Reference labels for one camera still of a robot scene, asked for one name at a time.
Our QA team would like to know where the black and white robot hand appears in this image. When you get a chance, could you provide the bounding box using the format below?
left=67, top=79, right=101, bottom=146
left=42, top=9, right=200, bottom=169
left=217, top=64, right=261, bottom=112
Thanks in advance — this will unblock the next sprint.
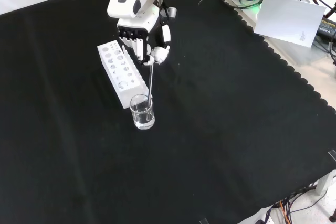
left=107, top=0, right=172, bottom=66

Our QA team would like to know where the clear glass rod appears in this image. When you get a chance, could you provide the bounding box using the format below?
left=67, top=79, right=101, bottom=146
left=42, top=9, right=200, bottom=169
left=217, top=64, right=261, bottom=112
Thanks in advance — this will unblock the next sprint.
left=146, top=60, right=155, bottom=122

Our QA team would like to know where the white test tube rack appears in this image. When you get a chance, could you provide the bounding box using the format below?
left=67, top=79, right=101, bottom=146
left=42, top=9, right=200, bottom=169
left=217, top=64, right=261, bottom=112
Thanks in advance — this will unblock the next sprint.
left=97, top=39, right=153, bottom=110

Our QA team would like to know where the clear glass beaker with water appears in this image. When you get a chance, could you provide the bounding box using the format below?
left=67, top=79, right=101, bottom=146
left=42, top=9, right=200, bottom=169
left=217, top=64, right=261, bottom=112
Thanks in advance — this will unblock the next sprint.
left=129, top=94, right=156, bottom=131

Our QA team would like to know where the black bench cloth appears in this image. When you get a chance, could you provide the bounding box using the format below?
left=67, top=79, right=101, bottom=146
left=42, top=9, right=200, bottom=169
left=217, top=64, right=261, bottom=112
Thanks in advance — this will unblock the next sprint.
left=0, top=0, right=336, bottom=224

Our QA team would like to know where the pale white board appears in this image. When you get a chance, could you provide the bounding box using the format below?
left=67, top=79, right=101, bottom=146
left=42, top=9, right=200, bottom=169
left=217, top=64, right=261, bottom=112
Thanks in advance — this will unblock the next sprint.
left=254, top=0, right=327, bottom=49

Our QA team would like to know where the black power adapter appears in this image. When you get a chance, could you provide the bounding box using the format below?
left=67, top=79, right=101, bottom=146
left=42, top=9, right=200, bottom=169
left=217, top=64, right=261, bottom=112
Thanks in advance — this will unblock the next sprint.
left=316, top=15, right=336, bottom=39

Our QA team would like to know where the floor cable bundle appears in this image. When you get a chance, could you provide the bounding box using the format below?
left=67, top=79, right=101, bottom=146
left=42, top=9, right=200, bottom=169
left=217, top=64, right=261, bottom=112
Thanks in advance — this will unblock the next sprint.
left=271, top=186, right=336, bottom=224

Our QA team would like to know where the white bench frame leg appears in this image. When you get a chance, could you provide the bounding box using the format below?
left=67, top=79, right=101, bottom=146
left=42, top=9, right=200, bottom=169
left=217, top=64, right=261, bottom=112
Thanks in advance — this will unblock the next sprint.
left=314, top=169, right=336, bottom=196

